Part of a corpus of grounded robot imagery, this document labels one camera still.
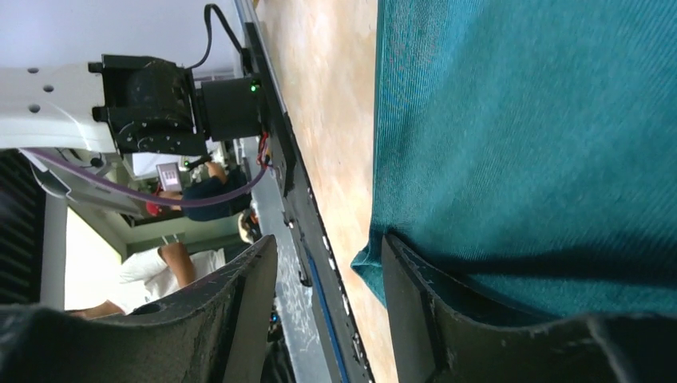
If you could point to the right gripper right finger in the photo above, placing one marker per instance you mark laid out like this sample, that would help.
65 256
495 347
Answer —
444 331

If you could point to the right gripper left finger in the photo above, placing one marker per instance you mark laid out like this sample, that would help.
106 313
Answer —
214 330

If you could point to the teal cloth napkin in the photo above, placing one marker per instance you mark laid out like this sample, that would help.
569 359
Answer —
529 147

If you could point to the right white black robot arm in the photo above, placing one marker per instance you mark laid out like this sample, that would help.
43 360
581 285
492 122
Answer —
117 107

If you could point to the person in white shirt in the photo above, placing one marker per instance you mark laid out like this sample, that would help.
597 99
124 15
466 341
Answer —
150 275

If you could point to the person in dark shirt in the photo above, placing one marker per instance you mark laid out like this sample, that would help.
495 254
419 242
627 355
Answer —
221 181

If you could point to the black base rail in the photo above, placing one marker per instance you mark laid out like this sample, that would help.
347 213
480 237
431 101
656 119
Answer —
318 322

